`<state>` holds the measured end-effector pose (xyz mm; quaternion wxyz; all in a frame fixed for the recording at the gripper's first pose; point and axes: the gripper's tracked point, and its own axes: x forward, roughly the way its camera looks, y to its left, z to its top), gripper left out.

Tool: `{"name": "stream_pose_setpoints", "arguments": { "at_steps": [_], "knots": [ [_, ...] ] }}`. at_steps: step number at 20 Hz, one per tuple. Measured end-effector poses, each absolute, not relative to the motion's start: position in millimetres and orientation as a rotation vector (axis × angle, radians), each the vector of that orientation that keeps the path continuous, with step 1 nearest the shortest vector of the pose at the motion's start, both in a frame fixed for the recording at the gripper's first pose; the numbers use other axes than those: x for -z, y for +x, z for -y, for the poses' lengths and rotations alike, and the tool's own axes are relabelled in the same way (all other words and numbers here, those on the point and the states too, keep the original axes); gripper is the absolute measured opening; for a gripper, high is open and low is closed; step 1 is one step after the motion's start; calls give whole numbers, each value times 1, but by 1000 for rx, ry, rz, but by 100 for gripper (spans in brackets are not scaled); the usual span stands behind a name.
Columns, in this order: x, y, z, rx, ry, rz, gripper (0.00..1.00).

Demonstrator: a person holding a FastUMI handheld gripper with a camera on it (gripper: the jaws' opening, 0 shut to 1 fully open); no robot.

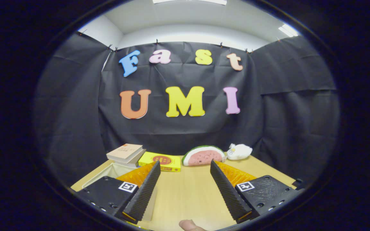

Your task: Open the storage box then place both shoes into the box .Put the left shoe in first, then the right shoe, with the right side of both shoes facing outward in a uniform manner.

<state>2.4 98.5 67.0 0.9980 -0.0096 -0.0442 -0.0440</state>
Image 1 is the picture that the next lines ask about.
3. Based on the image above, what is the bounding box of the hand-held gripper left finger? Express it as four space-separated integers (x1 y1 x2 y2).
75 160 162 224

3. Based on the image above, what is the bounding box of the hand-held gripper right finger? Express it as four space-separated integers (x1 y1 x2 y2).
209 160 304 224

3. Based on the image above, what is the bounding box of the white plush toy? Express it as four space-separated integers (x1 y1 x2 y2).
226 143 253 161

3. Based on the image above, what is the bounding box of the beige book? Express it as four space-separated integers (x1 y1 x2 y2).
106 144 143 161

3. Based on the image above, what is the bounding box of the grey book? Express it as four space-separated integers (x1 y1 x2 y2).
114 149 147 166

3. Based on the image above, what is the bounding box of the yellow book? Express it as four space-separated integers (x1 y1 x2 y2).
138 151 181 172

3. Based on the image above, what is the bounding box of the small ceiling light panel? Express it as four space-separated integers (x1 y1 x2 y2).
278 24 298 38

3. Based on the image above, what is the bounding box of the watermelon slice plush toy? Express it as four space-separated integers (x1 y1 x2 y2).
182 145 226 167

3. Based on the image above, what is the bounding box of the long ceiling light panel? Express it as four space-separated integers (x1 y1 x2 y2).
153 0 227 5

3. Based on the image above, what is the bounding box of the translucent white storage box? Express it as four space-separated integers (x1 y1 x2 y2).
82 163 158 222

